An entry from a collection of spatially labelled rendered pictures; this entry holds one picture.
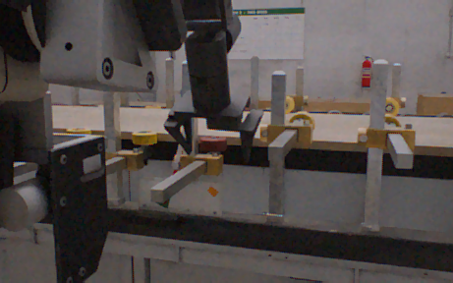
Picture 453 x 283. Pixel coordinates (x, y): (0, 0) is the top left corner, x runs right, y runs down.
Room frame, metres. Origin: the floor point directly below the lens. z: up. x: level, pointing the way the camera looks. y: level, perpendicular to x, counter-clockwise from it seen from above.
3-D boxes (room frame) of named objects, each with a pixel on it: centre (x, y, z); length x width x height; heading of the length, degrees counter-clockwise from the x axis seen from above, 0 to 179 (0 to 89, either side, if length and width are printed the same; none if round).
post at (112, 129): (1.33, 0.32, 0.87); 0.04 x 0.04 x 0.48; 73
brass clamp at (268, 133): (1.18, -0.18, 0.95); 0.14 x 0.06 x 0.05; 73
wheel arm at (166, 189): (1.15, 0.07, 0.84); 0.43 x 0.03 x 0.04; 163
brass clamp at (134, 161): (1.33, 0.30, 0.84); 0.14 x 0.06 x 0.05; 73
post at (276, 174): (1.19, -0.16, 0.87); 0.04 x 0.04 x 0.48; 73
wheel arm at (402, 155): (1.08, -0.43, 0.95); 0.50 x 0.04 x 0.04; 163
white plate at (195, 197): (1.25, 0.12, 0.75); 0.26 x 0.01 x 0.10; 73
